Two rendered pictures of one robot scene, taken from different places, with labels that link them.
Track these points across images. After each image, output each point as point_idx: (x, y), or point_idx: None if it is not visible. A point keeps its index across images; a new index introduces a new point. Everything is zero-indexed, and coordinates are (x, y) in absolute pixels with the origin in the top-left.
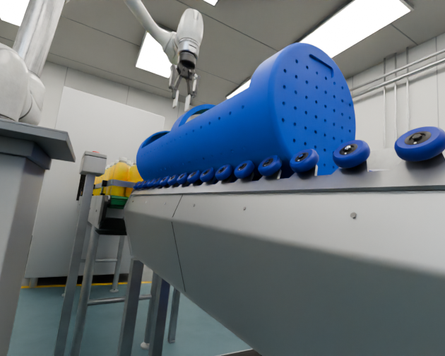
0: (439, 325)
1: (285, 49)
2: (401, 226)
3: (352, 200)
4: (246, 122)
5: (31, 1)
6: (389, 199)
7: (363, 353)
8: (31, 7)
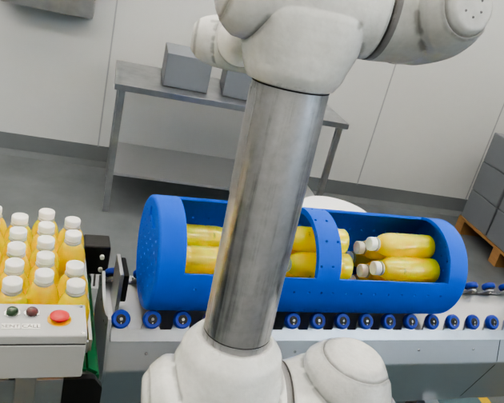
0: (481, 371)
1: (467, 260)
2: (485, 351)
3: (472, 343)
4: (437, 304)
5: (309, 168)
6: (482, 342)
7: (451, 382)
8: (306, 187)
